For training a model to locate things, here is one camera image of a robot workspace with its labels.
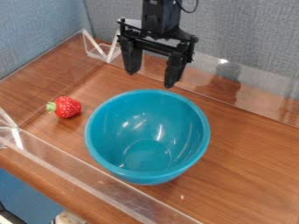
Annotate clear acrylic back barrier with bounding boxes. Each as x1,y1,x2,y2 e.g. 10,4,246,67
79,29,299,129

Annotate clear acrylic corner bracket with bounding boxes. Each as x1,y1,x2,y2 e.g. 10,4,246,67
81,30,121,63

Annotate clear acrylic barrier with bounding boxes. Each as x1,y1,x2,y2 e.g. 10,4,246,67
79,29,299,129
0,108,202,224

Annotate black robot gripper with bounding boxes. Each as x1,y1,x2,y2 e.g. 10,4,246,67
117,0,198,88

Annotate blue plastic bowl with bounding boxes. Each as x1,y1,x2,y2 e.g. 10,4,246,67
83,89,210,186

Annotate black cable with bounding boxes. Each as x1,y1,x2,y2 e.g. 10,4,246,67
174,0,200,14

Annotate clear acrylic front barrier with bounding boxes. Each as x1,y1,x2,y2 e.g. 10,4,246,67
0,108,202,224

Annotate red toy strawberry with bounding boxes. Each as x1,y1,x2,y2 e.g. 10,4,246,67
45,96,81,119

